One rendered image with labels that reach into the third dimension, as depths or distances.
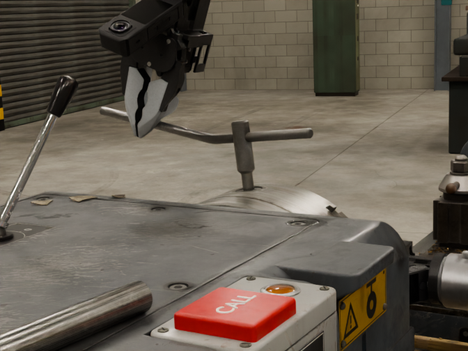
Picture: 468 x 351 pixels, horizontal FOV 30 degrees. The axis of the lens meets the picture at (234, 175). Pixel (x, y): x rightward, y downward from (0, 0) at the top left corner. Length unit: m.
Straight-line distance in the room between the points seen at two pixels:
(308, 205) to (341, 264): 0.35
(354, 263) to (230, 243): 0.12
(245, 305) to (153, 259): 0.17
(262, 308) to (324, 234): 0.23
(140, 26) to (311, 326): 0.55
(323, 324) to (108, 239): 0.26
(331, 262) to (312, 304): 0.10
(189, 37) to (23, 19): 11.41
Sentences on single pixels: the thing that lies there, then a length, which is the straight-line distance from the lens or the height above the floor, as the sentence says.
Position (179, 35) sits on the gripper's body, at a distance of 1.10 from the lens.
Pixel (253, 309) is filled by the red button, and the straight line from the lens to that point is 0.56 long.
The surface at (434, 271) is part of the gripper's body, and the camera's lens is 1.21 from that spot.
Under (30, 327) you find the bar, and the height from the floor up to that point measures 1.28.
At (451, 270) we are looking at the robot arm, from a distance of 1.21.
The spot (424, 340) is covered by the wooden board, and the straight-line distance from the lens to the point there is 1.51.
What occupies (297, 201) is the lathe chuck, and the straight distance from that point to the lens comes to 1.04.
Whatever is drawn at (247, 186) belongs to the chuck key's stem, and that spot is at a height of 1.24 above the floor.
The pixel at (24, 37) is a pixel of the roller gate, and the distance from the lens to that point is 12.48.
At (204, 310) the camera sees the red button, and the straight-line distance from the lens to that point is 0.56.
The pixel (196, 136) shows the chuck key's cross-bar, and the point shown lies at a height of 1.30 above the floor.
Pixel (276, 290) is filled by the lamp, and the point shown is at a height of 1.26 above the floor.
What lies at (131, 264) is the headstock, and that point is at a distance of 0.72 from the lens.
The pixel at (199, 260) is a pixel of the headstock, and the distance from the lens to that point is 0.72.
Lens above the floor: 1.46
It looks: 11 degrees down
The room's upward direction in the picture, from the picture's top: 2 degrees counter-clockwise
